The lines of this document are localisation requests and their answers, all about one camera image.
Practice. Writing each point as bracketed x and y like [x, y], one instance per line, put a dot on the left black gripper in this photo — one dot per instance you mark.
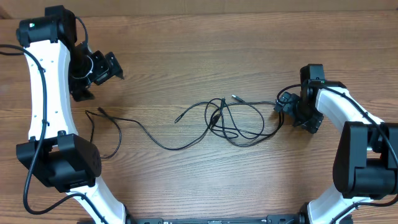
[109, 66]

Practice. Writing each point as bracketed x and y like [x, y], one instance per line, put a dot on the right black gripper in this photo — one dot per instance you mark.
[283, 104]

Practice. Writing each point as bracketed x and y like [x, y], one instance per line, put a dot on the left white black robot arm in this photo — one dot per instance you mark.
[61, 71]

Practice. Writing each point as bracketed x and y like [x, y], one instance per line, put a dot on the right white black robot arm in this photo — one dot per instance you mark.
[365, 166]

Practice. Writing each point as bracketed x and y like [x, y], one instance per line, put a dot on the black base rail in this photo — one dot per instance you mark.
[270, 219]

